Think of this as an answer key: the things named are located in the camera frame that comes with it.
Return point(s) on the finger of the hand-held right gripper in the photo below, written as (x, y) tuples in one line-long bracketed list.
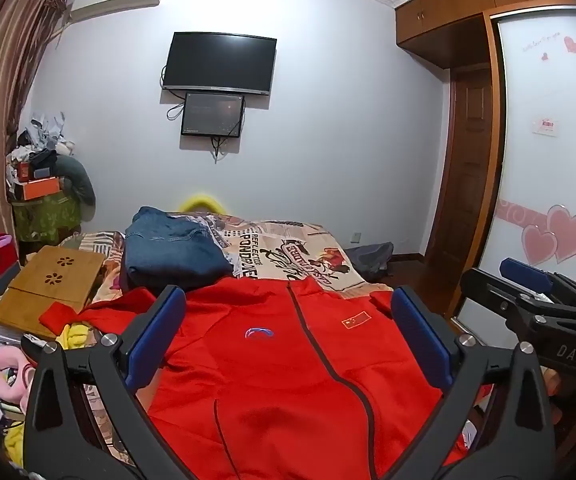
[(523, 272), (483, 290)]

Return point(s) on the small door sticker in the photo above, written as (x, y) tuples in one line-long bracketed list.
[(546, 126)]

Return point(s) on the green patterned storage box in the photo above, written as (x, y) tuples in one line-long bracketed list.
[(42, 220)]

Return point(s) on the orange box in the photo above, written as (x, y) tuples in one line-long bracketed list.
[(42, 188)]

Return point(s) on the grey green stuffed cushion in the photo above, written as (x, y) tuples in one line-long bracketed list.
[(77, 180)]

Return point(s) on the red folded cloth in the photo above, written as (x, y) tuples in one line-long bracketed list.
[(57, 317)]

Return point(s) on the wooden lap table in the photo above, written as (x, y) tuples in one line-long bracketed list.
[(47, 285)]

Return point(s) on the brown wooden door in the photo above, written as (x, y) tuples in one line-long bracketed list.
[(468, 160)]

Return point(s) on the wooden overhead cabinet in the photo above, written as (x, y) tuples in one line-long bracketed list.
[(443, 15)]

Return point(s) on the yellow foam arch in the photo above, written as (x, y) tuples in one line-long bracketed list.
[(202, 201)]

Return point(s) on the newspaper print bedsheet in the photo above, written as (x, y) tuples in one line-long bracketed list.
[(288, 250)]

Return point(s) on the red zip jacket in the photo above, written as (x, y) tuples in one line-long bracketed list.
[(268, 385)]

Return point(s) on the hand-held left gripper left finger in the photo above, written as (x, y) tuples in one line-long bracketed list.
[(155, 340)]

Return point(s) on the folded blue jeans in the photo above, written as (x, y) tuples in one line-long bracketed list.
[(172, 255)]

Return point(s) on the white sliding door with hearts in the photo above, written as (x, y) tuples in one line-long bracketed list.
[(543, 175)]

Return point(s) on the pink plush toy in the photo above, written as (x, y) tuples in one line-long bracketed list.
[(5, 365)]

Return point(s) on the small wall monitor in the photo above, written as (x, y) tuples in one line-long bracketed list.
[(212, 115)]

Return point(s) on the striped brown curtain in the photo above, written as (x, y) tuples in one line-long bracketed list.
[(2, 85)]

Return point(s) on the small purple pouch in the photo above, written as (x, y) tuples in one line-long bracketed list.
[(5, 241)]

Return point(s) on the pile of assorted clutter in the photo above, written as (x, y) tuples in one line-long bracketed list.
[(42, 130)]

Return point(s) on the small red box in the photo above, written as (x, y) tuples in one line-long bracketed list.
[(23, 171)]

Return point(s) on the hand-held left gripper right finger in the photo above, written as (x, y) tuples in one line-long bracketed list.
[(420, 335)]

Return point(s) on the large wall television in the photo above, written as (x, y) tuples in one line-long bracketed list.
[(217, 62)]

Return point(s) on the yellow cloth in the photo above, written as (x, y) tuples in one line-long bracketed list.
[(77, 337)]

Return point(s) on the grey backpack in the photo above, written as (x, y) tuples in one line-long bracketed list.
[(368, 260)]

